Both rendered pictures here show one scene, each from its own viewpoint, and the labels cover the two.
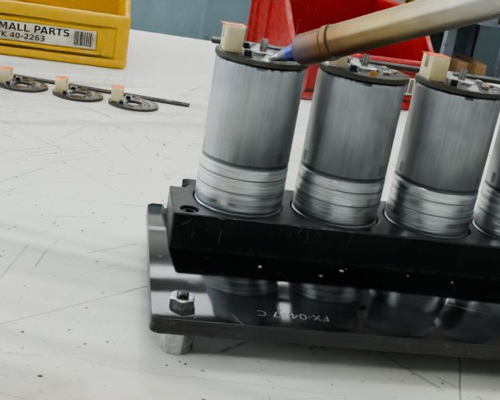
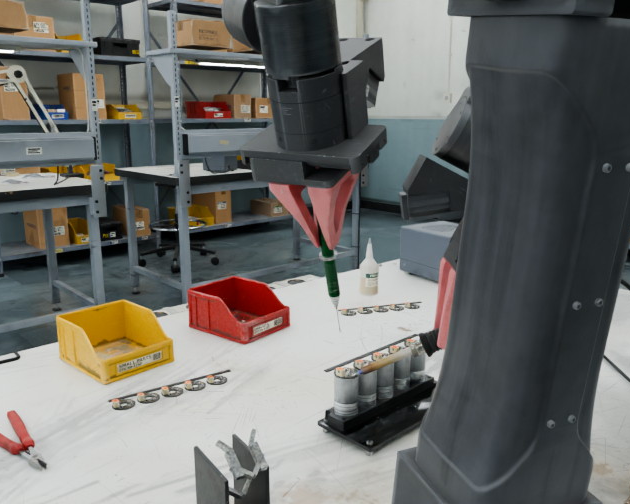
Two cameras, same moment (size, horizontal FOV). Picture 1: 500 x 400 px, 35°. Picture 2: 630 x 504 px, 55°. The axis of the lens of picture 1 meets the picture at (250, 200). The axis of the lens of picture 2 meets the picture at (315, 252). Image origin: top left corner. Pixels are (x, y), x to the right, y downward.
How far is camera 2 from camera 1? 0.47 m
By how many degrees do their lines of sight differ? 32
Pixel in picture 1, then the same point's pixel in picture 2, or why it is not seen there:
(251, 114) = (353, 389)
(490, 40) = (142, 189)
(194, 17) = not seen: outside the picture
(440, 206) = (389, 390)
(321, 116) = (362, 381)
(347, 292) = (386, 422)
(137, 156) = (264, 404)
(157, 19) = not seen: outside the picture
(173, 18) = not seen: outside the picture
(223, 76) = (343, 383)
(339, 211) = (371, 402)
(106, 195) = (286, 423)
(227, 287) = (369, 434)
